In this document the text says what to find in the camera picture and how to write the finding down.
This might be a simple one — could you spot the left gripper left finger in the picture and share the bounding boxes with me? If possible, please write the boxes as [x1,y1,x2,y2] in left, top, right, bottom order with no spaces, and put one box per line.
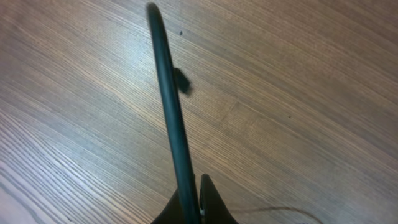
[151,190,185,224]

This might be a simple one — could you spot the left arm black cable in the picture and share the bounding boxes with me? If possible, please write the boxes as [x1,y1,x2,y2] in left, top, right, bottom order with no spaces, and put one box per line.
[145,2,201,224]

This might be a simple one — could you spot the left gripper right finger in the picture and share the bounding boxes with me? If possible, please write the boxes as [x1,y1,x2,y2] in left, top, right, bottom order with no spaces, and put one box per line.
[200,174,238,224]

